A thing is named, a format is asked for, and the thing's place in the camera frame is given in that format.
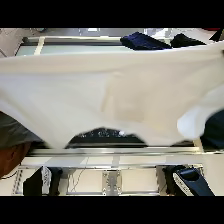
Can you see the white T-shirt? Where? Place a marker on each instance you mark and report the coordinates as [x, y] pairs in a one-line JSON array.
[[100, 86]]

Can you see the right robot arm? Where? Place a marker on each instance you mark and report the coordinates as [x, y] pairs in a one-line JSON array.
[[190, 181]]

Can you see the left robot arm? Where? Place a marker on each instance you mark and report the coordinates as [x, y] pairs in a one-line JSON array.
[[35, 183]]

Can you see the dark blue garment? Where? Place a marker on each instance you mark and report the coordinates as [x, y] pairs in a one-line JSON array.
[[141, 40]]

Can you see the black garment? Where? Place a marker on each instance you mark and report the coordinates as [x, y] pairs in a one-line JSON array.
[[185, 40]]

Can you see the person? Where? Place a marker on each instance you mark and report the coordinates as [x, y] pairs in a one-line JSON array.
[[11, 140]]

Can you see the silver frame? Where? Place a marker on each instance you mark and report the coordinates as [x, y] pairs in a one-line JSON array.
[[113, 154]]

